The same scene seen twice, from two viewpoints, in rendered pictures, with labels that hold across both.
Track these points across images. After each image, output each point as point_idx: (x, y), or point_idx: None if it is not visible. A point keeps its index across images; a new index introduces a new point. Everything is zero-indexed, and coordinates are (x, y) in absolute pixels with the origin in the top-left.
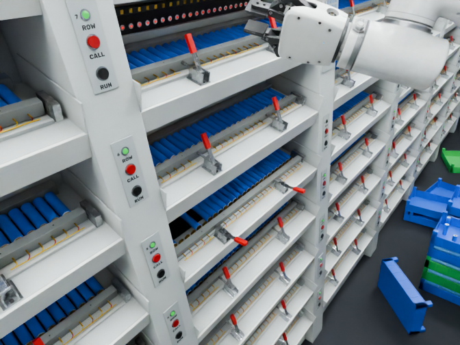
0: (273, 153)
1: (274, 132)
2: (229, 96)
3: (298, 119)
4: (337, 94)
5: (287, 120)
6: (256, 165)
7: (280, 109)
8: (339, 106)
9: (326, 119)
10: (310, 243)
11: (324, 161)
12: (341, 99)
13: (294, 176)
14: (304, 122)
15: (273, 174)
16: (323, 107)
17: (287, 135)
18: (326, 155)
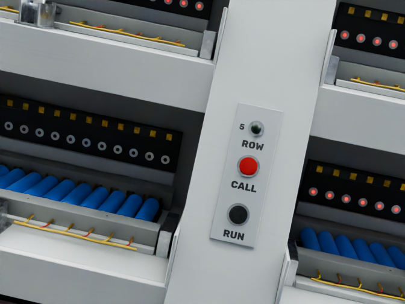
0: (126, 199)
1: (5, 20)
2: (74, 3)
3: (117, 43)
4: (381, 97)
5: (92, 37)
6: (44, 179)
7: (125, 35)
8: (387, 149)
9: (257, 121)
10: None
11: (224, 295)
12: (389, 116)
13: (70, 248)
14: (122, 51)
15: (19, 194)
16: (245, 66)
17: (35, 47)
18: (238, 278)
